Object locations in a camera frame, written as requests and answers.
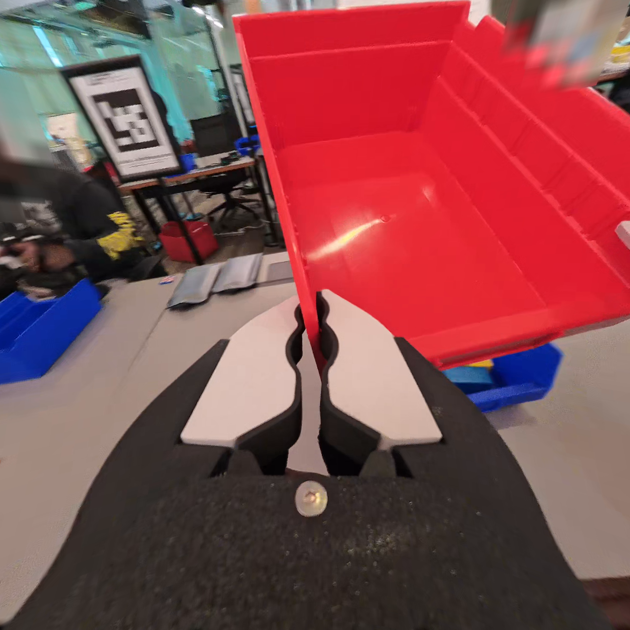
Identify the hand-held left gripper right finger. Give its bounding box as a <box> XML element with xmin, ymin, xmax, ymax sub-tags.
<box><xmin>317</xmin><ymin>291</ymin><xmax>444</xmax><ymax>468</ymax></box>

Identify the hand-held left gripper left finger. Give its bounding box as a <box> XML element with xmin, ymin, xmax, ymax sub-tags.
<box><xmin>180</xmin><ymin>299</ymin><xmax>304</xmax><ymax>468</ymax></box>

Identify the red plastic bin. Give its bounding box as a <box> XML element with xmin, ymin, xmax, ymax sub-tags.
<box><xmin>234</xmin><ymin>0</ymin><xmax>630</xmax><ymax>370</ymax></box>

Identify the grey desk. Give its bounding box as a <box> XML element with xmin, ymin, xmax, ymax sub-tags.
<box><xmin>0</xmin><ymin>251</ymin><xmax>630</xmax><ymax>591</ymax></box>

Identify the red bag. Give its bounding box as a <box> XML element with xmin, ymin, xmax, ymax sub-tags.
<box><xmin>160</xmin><ymin>219</ymin><xmax>219</xmax><ymax>263</ymax></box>

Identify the small blue plastic bin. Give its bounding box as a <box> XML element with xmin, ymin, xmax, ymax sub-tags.
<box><xmin>0</xmin><ymin>278</ymin><xmax>104</xmax><ymax>385</ymax></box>

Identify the black office chair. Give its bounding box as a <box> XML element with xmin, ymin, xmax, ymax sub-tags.
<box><xmin>189</xmin><ymin>114</ymin><xmax>264</xmax><ymax>232</ymax></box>

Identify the large tag board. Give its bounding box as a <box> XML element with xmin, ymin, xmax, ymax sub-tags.
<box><xmin>61</xmin><ymin>56</ymin><xmax>184</xmax><ymax>181</ymax></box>

